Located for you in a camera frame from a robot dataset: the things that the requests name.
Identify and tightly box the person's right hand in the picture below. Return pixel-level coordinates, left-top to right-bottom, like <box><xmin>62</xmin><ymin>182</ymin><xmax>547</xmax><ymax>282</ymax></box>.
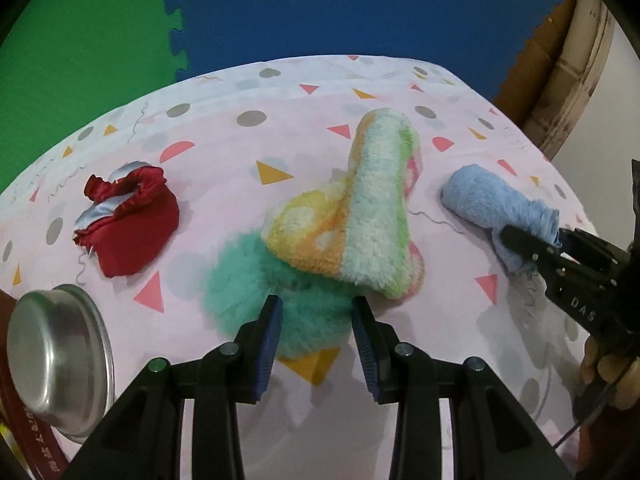
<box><xmin>579</xmin><ymin>335</ymin><xmax>640</xmax><ymax>411</ymax></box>

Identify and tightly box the blue foam mat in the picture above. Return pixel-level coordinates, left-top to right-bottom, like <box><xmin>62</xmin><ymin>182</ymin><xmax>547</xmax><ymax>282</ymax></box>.
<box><xmin>160</xmin><ymin>0</ymin><xmax>583</xmax><ymax>103</ymax></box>

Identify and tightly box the light blue sock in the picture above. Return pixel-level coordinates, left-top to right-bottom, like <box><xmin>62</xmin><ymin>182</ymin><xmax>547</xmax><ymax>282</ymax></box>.
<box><xmin>440</xmin><ymin>165</ymin><xmax>561</xmax><ymax>277</ymax></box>

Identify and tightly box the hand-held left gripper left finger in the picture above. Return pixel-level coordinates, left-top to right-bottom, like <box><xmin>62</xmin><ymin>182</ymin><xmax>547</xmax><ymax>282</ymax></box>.
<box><xmin>75</xmin><ymin>294</ymin><xmax>284</xmax><ymax>480</ymax></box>

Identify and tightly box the steel bowl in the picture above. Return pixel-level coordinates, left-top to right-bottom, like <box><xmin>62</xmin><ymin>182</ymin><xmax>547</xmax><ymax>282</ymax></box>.
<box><xmin>6</xmin><ymin>284</ymin><xmax>116</xmax><ymax>438</ymax></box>

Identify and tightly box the red satin pouch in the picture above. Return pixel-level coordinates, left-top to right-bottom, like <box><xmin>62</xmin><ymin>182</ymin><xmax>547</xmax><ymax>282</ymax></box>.
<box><xmin>72</xmin><ymin>162</ymin><xmax>181</xmax><ymax>278</ymax></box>

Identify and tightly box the black cable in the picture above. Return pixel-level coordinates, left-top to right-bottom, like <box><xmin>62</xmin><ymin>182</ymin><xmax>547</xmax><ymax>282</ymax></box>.
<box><xmin>550</xmin><ymin>370</ymin><xmax>631</xmax><ymax>453</ymax></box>

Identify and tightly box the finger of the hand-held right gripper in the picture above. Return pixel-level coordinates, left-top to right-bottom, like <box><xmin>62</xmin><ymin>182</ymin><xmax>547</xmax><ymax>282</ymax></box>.
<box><xmin>557</xmin><ymin>227</ymin><xmax>623</xmax><ymax>266</ymax></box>
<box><xmin>500</xmin><ymin>224</ymin><xmax>556</xmax><ymax>273</ymax></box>

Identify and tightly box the brown cardboard sheet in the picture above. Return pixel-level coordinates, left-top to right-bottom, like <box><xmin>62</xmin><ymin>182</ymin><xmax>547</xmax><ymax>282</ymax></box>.
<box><xmin>492</xmin><ymin>0</ymin><xmax>576</xmax><ymax>126</ymax></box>

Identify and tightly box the green foam mat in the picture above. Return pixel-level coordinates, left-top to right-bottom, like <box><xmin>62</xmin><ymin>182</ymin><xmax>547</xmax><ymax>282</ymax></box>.
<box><xmin>0</xmin><ymin>0</ymin><xmax>193</xmax><ymax>196</ymax></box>

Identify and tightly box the green fluffy scrunchie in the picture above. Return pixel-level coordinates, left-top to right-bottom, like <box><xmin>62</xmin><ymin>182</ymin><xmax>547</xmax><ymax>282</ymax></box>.
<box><xmin>204</xmin><ymin>232</ymin><xmax>361</xmax><ymax>358</ymax></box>

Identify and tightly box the pastel dotted fluffy towel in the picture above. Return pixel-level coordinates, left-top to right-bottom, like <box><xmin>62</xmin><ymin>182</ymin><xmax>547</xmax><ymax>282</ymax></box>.
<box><xmin>261</xmin><ymin>107</ymin><xmax>427</xmax><ymax>301</ymax></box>

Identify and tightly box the gold tin box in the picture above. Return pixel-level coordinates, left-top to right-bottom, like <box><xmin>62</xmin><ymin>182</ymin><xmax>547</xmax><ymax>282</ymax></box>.
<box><xmin>0</xmin><ymin>287</ymin><xmax>71</xmax><ymax>480</ymax></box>

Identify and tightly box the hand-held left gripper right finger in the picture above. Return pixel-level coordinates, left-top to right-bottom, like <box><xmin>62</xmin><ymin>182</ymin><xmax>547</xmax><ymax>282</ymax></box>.
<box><xmin>351</xmin><ymin>296</ymin><xmax>573</xmax><ymax>480</ymax></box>

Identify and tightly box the beige wooden frame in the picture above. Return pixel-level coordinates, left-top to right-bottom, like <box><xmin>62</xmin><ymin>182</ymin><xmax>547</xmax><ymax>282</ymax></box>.
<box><xmin>522</xmin><ymin>0</ymin><xmax>616</xmax><ymax>161</ymax></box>

